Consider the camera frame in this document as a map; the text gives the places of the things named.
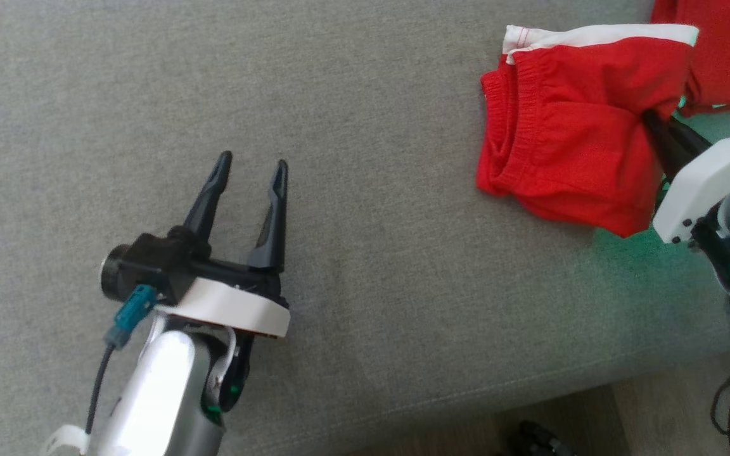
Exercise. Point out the grey and yellow sofa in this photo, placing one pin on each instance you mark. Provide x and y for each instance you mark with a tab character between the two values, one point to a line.
339	95

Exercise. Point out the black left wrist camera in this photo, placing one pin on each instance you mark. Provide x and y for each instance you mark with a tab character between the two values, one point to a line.
149	259

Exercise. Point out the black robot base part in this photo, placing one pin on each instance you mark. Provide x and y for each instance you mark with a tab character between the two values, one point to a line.
539	440

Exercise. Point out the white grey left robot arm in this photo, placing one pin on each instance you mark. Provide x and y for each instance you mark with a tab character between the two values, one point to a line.
156	392

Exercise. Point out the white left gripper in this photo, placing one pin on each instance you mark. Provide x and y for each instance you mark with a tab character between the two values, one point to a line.
238	304

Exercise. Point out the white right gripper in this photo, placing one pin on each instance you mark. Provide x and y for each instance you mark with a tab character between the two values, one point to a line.
707	183

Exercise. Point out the red shorts white stripe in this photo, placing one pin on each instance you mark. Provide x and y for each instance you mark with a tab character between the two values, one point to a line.
561	139

